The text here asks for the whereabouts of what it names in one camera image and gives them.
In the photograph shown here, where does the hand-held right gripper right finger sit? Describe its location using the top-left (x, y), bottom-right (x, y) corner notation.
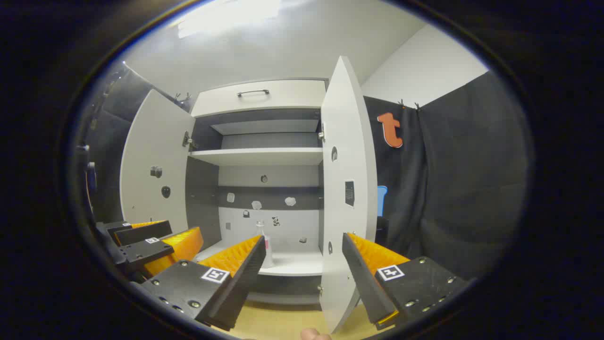
top-left (342, 232), bottom-right (468, 331)

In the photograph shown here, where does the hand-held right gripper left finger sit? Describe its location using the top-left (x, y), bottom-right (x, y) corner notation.
top-left (142, 235), bottom-right (267, 332)

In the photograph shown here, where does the clear bottle with red label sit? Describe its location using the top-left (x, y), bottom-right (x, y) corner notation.
top-left (256, 221), bottom-right (275, 269)

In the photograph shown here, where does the white cabinet door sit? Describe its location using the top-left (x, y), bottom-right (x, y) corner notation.
top-left (319, 56), bottom-right (378, 334)
top-left (120, 90), bottom-right (196, 237)

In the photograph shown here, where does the white cabinet shelf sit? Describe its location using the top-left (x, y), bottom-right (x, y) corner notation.
top-left (190, 147), bottom-right (324, 166)
top-left (193, 238), bottom-right (324, 277)

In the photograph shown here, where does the white and grey cabinet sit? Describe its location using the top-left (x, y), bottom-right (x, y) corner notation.
top-left (185, 78), bottom-right (328, 305)

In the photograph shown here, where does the white cabinet drawer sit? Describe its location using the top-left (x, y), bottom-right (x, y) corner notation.
top-left (190, 79), bottom-right (327, 118)

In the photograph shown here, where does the black backdrop cloth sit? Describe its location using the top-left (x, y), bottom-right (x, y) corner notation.
top-left (83, 61), bottom-right (529, 279)

